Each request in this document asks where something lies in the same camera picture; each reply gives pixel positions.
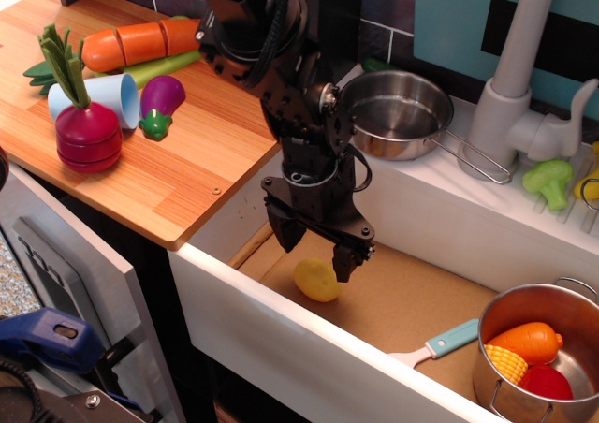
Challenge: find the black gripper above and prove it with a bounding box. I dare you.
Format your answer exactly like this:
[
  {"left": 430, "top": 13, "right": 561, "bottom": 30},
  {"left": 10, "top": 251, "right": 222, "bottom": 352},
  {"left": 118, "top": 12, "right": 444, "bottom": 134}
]
[{"left": 261, "top": 176, "right": 374, "bottom": 283}]

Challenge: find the yellow toy potato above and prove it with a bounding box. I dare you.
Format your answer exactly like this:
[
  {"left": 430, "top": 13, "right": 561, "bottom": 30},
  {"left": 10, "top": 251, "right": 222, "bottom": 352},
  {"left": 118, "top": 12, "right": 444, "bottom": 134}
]
[{"left": 293, "top": 258, "right": 343, "bottom": 303}]

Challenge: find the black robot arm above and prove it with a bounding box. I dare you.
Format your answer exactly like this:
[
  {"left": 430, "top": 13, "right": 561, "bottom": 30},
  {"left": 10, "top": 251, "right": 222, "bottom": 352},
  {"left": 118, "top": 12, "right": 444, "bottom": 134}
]
[{"left": 196, "top": 0, "right": 374, "bottom": 283}]

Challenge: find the cardboard sink liner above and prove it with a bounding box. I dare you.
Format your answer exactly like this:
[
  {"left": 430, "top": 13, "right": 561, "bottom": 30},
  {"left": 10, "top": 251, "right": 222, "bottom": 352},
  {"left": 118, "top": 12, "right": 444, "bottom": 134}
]
[{"left": 226, "top": 221, "right": 499, "bottom": 403}]

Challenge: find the white toy sink basin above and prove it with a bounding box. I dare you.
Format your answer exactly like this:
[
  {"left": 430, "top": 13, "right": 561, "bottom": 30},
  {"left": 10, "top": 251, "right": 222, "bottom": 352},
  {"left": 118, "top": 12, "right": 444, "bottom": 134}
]
[{"left": 167, "top": 65, "right": 599, "bottom": 423}]

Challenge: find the green toy cucumber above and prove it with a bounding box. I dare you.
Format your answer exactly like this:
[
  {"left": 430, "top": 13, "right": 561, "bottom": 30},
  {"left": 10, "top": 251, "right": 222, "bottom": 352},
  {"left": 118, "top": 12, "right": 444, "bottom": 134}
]
[{"left": 361, "top": 57, "right": 398, "bottom": 72}]

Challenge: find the purple toy eggplant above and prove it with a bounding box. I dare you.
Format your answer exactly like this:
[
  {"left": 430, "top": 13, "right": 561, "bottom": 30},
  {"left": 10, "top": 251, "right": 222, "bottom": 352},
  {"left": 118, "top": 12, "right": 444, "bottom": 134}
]
[{"left": 139, "top": 75, "right": 186, "bottom": 141}]

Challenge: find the grey toy faucet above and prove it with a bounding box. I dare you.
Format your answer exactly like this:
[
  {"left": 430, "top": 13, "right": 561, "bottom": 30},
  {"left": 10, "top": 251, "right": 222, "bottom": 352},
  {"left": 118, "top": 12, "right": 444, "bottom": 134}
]
[{"left": 458, "top": 0, "right": 598, "bottom": 184}]

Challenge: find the yellow toy corn cob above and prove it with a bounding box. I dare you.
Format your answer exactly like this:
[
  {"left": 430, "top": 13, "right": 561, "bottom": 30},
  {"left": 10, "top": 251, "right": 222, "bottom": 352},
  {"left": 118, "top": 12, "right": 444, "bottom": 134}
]
[{"left": 484, "top": 344, "right": 529, "bottom": 386}]

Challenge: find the orange plastic toy carrot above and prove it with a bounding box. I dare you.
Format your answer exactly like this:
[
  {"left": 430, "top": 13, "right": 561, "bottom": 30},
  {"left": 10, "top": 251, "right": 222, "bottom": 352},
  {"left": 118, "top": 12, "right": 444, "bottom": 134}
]
[{"left": 487, "top": 322, "right": 564, "bottom": 365}]

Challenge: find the green toy broccoli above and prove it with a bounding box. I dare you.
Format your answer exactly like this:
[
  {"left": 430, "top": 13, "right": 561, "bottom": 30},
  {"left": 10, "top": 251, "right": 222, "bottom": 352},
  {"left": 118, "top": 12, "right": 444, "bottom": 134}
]
[{"left": 522, "top": 159, "right": 574, "bottom": 211}]

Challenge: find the light green toy celery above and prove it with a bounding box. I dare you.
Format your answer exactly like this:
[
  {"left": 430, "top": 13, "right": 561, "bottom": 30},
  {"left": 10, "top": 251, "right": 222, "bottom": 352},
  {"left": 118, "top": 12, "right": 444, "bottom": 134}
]
[{"left": 91, "top": 15, "right": 203, "bottom": 90}]

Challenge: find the grey oven door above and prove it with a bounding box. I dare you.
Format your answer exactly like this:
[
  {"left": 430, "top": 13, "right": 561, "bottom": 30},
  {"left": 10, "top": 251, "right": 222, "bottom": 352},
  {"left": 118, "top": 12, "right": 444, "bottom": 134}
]
[{"left": 1, "top": 164, "right": 185, "bottom": 422}]

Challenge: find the light blue cup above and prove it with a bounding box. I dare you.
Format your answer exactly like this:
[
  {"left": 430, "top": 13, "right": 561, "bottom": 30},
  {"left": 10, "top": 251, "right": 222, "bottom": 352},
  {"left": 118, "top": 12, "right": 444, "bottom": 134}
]
[{"left": 48, "top": 73, "right": 140, "bottom": 130}]

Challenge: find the red wooden toy radish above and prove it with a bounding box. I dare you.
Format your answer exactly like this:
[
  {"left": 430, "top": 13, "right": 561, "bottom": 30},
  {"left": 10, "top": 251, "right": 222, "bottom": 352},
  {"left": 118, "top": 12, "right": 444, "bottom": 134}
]
[{"left": 37, "top": 23, "right": 124, "bottom": 173}]

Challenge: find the red toy tomato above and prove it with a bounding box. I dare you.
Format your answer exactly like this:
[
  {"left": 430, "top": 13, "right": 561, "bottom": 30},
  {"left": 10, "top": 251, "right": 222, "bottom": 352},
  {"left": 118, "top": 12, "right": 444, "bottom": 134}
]
[{"left": 519, "top": 365, "right": 574, "bottom": 400}]

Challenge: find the teal board black rectangle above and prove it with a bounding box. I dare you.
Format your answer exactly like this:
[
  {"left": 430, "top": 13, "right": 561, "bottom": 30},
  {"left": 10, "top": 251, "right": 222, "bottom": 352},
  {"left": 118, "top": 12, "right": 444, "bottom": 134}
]
[{"left": 414, "top": 0, "right": 598, "bottom": 109}]

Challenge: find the yellow toy pepper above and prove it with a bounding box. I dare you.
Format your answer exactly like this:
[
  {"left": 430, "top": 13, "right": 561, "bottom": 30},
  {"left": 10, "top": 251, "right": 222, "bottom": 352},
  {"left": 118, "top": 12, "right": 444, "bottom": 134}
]
[{"left": 574, "top": 141, "right": 599, "bottom": 202}]

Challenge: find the blue clamp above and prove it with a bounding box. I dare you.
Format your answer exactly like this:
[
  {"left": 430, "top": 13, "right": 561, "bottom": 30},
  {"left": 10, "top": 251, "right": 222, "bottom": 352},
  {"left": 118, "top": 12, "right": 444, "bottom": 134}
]
[{"left": 1, "top": 307, "right": 105, "bottom": 374}]

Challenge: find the large wooden toy carrot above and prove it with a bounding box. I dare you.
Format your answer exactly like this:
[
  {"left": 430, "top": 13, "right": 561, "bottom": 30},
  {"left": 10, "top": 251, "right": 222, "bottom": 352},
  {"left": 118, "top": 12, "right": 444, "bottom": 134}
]
[{"left": 81, "top": 17, "right": 200, "bottom": 73}]

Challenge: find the dark green felt leaf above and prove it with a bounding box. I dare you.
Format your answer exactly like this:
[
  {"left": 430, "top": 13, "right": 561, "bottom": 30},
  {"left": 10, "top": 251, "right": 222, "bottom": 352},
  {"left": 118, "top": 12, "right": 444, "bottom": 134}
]
[{"left": 23, "top": 56, "right": 85, "bottom": 95}]

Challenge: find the steel saucepan with handle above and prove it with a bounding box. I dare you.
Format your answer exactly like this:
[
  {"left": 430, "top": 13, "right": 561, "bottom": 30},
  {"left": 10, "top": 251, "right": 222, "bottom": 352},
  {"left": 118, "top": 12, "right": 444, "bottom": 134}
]
[{"left": 342, "top": 70, "right": 513, "bottom": 185}]

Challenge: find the teal handled white spatula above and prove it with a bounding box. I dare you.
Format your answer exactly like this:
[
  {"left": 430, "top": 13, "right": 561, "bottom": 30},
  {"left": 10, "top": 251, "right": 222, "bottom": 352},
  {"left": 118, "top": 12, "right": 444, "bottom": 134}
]
[{"left": 389, "top": 318, "right": 479, "bottom": 369}]

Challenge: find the steel pot with handles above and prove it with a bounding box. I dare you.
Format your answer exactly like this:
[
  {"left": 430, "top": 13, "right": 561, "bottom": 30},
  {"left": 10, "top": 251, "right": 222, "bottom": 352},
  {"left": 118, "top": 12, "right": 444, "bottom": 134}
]
[{"left": 473, "top": 278, "right": 598, "bottom": 422}]

